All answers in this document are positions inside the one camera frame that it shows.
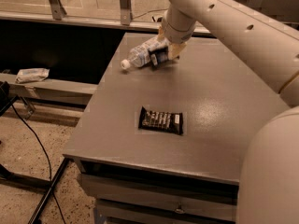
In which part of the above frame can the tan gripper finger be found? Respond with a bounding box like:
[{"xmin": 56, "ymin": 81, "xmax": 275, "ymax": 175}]
[
  {"xmin": 168, "ymin": 43, "xmax": 186, "ymax": 60},
  {"xmin": 157, "ymin": 26, "xmax": 165, "ymax": 41}
]

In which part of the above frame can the blue rxbar blueberry bar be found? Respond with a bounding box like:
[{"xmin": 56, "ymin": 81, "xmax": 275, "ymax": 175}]
[{"xmin": 149, "ymin": 47, "xmax": 168, "ymax": 67}]

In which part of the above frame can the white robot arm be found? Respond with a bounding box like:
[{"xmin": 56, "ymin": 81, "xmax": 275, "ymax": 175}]
[{"xmin": 162, "ymin": 0, "xmax": 299, "ymax": 224}]

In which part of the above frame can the clear blue plastic bottle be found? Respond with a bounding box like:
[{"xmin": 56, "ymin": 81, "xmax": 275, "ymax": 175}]
[{"xmin": 121, "ymin": 36, "xmax": 167, "ymax": 70}]

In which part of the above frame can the black snack bar wrapper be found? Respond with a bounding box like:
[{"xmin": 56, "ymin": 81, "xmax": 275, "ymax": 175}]
[{"xmin": 138, "ymin": 107, "xmax": 183, "ymax": 135}]

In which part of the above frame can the grey metal shelf beam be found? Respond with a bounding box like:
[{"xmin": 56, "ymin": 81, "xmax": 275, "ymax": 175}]
[{"xmin": 0, "ymin": 73, "xmax": 97, "ymax": 105}]

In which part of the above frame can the black device at left edge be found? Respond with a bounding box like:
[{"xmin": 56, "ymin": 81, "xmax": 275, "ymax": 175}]
[{"xmin": 0, "ymin": 81, "xmax": 18, "ymax": 116}]

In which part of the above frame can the black stand leg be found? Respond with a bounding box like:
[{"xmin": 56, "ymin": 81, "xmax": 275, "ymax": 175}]
[{"xmin": 28, "ymin": 158, "xmax": 69, "ymax": 224}]

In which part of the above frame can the metal rail bracket middle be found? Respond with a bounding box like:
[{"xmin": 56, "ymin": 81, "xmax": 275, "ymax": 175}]
[{"xmin": 120, "ymin": 0, "xmax": 132, "ymax": 26}]

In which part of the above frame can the metal rail bracket left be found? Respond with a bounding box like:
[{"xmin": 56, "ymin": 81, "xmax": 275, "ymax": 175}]
[{"xmin": 49, "ymin": 0, "xmax": 66, "ymax": 21}]

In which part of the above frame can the black floor cable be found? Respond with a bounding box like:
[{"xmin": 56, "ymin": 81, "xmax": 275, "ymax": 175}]
[{"xmin": 10, "ymin": 105, "xmax": 67, "ymax": 224}]

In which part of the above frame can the grey drawer with handle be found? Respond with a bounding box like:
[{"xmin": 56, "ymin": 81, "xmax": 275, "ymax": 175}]
[{"xmin": 78, "ymin": 174, "xmax": 236, "ymax": 224}]

